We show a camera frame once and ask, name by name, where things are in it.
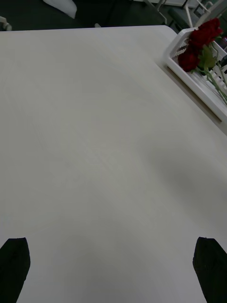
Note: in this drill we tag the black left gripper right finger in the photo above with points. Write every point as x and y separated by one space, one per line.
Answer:
211 270

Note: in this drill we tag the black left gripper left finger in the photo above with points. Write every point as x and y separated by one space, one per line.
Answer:
13 270

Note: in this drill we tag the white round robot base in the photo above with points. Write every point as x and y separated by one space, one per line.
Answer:
62 7

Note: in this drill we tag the shallow white plastic box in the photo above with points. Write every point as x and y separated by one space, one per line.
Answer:
186 78

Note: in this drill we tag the white caster wheel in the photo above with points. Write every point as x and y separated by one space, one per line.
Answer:
5 23
97 25

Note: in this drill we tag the white metal frame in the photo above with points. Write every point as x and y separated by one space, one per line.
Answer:
189 16

